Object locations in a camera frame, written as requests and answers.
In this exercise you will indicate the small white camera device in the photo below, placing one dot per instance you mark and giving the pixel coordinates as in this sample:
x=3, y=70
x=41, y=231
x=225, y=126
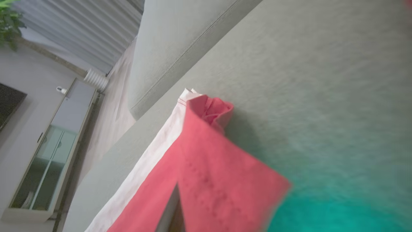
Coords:
x=61, y=90

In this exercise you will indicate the large grey fabric ottoman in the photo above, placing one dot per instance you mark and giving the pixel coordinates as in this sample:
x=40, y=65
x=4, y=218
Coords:
x=322, y=96

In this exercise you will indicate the green leafy houseplant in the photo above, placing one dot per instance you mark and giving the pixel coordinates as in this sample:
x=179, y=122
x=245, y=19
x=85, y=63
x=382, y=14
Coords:
x=9, y=22

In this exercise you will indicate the grey pleated curtain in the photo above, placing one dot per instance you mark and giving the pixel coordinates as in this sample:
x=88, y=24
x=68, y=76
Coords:
x=80, y=29

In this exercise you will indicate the white ribbed cylinder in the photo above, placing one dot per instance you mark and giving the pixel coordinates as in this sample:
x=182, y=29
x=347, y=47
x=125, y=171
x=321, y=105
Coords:
x=96, y=80

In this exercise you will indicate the black television screen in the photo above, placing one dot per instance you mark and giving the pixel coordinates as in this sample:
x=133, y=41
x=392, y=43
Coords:
x=9, y=103

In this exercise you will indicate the white cabinet with glass doors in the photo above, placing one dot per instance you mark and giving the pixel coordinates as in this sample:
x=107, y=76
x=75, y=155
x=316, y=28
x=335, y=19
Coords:
x=70, y=106

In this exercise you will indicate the red basketball jersey number 23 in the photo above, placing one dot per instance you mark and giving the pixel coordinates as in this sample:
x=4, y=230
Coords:
x=219, y=180

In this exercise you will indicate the grey sofa seat cushion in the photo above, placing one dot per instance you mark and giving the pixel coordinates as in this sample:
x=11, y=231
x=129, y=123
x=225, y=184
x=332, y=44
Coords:
x=173, y=48

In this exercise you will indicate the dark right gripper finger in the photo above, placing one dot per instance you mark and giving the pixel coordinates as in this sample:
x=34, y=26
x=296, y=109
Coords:
x=169, y=216

